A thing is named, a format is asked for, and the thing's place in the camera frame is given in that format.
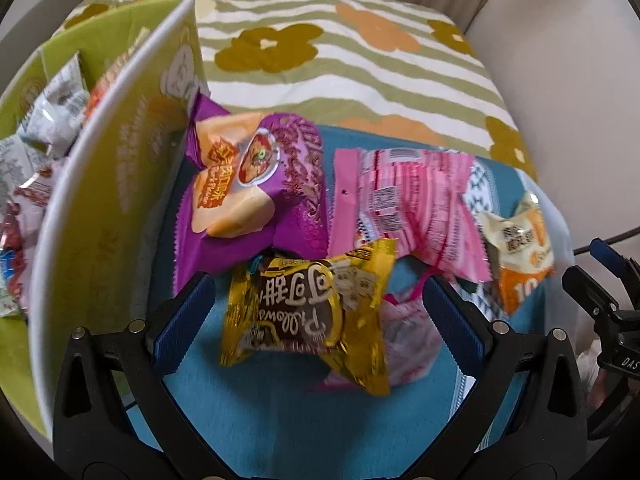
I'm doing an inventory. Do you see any white black snack bag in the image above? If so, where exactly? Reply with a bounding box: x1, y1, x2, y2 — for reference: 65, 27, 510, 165
0, 134, 35, 203

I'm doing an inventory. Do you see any gold pillow snack bag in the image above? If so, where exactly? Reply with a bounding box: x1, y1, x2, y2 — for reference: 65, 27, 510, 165
219, 238, 396, 367

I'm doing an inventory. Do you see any black floor lamp stand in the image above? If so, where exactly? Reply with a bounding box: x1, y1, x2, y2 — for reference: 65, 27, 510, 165
574, 226, 640, 256

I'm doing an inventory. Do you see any floral striped bed quilt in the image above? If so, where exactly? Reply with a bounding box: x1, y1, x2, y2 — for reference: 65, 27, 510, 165
52, 0, 539, 183

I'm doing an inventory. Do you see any blue patterned tablecloth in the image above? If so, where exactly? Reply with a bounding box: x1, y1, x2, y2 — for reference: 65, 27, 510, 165
124, 123, 574, 480

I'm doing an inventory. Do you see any grey bed headboard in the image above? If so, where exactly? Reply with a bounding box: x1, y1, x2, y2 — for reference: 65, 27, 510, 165
0, 0, 81, 90

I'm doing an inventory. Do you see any orange white snack bag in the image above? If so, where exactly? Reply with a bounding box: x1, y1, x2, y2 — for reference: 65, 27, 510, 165
478, 192, 554, 316

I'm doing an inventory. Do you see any pink striped snack bag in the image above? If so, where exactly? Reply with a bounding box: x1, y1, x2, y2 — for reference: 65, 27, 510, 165
329, 148, 491, 283

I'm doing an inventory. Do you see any purple potato chips bag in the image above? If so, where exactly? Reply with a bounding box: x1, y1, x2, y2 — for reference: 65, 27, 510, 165
174, 94, 329, 289

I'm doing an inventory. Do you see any white pink snack bag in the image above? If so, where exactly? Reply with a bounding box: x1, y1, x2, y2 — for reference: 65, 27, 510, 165
307, 271, 444, 394

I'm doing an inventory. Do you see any mauve crinkled snack bag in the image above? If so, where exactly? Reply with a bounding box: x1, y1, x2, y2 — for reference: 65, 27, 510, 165
1, 158, 66, 320

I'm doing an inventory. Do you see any person right hand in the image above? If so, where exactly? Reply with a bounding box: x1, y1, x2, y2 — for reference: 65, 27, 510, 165
586, 370, 617, 408

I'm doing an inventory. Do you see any green cardboard box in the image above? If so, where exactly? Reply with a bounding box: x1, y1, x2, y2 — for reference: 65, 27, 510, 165
1, 0, 206, 437

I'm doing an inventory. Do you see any white grey snack bag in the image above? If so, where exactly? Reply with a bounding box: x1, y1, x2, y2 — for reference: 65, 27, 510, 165
16, 52, 90, 159

